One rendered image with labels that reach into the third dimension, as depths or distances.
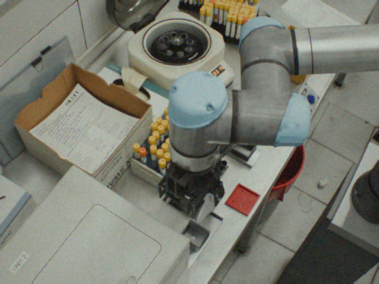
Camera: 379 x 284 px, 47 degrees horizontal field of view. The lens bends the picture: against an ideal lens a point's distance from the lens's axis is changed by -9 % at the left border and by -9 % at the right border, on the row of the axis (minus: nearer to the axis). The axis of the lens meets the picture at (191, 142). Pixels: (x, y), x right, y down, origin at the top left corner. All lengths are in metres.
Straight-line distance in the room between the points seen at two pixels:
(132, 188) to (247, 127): 0.63
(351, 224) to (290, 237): 0.97
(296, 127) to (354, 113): 2.00
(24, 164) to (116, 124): 0.29
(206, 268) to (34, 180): 0.51
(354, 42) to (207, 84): 0.24
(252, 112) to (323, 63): 0.16
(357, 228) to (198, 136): 0.66
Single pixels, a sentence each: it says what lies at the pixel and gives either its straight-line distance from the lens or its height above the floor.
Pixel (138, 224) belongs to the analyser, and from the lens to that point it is 0.83.
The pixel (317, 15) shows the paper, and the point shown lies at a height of 0.89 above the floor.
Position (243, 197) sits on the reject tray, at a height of 0.88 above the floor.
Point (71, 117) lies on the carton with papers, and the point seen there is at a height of 0.94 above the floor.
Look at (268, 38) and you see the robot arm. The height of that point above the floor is 1.46.
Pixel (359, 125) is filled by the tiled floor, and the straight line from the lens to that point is 2.57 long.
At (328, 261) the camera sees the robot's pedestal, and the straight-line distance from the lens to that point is 1.44.
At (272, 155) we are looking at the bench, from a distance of 1.27.
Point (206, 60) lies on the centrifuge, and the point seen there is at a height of 0.99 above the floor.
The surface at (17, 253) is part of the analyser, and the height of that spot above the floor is 1.17.
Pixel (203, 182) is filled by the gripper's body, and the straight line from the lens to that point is 0.77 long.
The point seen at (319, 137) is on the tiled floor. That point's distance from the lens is 2.44.
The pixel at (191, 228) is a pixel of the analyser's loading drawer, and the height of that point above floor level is 0.91.
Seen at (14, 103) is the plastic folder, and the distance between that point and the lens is 1.24.
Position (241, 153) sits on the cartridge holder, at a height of 0.91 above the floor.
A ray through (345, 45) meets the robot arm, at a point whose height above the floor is 1.48.
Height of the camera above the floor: 1.94
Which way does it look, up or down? 57 degrees down
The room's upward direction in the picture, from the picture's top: 3 degrees clockwise
